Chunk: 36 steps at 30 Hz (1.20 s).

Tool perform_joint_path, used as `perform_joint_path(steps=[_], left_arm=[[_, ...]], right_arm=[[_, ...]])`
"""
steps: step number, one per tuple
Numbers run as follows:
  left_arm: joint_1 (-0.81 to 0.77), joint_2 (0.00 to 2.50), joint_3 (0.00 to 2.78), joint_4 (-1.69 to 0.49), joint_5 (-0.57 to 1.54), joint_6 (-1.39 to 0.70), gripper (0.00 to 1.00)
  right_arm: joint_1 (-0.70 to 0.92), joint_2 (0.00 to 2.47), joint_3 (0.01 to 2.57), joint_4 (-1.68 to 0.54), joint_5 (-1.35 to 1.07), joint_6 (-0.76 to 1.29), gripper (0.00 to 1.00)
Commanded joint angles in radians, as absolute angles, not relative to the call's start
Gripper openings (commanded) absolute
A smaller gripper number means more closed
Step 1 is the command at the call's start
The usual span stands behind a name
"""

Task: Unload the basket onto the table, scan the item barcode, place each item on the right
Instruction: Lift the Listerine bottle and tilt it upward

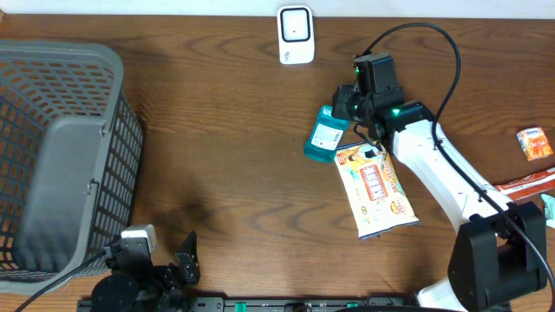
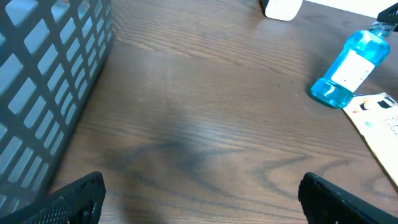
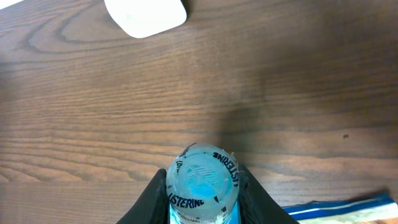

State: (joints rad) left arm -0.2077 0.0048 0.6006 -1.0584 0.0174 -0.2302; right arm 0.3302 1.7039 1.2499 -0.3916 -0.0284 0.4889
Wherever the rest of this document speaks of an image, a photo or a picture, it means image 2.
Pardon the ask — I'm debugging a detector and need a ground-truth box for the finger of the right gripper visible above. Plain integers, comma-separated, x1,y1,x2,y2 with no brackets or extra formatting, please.
376,3,398,24

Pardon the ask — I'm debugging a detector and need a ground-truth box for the cream snack bag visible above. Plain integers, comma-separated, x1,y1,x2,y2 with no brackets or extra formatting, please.
343,93,397,184

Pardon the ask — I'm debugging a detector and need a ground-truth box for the white barcode scanner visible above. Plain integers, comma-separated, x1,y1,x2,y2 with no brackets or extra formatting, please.
259,0,303,21

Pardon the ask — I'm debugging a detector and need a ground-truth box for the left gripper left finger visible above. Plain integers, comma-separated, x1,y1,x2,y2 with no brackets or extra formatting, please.
1,171,106,224

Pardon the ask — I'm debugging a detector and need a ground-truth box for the blue mouthwash bottle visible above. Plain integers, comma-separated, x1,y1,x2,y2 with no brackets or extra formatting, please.
310,21,397,109

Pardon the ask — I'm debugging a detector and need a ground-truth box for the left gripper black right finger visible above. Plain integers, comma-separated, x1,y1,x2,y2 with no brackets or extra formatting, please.
298,172,397,224

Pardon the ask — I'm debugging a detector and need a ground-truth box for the grey plastic shopping basket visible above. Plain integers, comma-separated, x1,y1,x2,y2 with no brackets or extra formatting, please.
1,0,113,216

